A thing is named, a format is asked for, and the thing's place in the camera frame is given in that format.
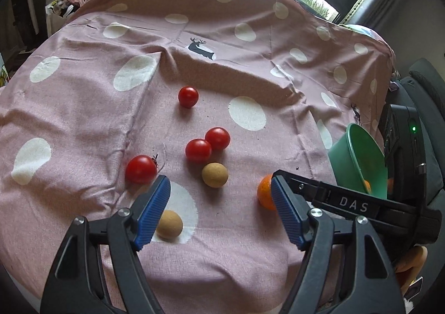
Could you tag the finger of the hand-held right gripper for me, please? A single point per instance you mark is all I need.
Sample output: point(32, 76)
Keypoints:
point(347, 200)

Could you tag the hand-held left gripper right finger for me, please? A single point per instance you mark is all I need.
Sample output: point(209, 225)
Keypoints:
point(285, 213)

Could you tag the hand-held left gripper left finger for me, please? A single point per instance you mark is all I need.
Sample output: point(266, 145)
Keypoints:
point(153, 211)

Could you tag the large orange mandarin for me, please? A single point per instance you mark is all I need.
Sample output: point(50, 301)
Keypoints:
point(366, 187)

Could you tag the small orange mandarin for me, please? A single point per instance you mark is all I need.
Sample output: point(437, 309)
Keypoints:
point(266, 192)

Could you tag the green plastic bowl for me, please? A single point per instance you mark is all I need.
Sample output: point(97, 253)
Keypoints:
point(361, 154)

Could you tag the person's right hand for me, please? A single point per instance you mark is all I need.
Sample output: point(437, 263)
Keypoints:
point(412, 260)

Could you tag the tan longan fruit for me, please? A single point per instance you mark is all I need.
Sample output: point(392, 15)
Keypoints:
point(215, 175)
point(169, 225)

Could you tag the red cherry tomato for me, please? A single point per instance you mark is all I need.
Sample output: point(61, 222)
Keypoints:
point(140, 169)
point(217, 138)
point(188, 97)
point(198, 150)

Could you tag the pink polka dot blanket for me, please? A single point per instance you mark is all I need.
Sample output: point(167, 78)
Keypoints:
point(87, 109)

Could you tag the white printed bag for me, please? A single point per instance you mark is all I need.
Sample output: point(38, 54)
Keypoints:
point(59, 13)

